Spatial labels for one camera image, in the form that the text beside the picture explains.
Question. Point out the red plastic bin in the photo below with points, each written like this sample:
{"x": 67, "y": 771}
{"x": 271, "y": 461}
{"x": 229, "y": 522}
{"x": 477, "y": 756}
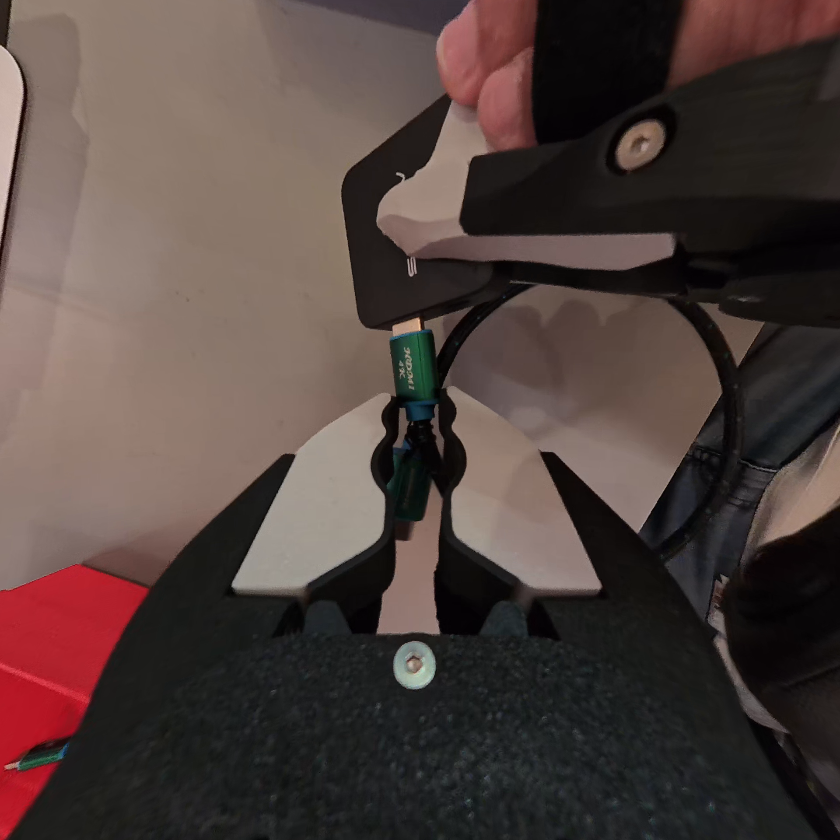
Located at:
{"x": 52, "y": 643}

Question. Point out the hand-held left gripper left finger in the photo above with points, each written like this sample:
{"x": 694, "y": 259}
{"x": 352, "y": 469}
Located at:
{"x": 308, "y": 512}

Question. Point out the person's denim legs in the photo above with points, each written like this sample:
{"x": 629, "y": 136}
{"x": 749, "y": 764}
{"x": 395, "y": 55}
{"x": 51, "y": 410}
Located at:
{"x": 787, "y": 407}

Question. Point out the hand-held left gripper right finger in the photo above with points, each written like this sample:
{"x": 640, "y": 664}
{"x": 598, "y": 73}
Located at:
{"x": 518, "y": 512}

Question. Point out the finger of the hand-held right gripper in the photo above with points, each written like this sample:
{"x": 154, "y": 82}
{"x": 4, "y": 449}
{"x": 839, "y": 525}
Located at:
{"x": 426, "y": 223}

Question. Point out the black grey adapter hub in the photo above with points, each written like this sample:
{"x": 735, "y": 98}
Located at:
{"x": 367, "y": 275}

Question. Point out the person's right hand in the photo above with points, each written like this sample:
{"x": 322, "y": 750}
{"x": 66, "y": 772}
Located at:
{"x": 492, "y": 59}

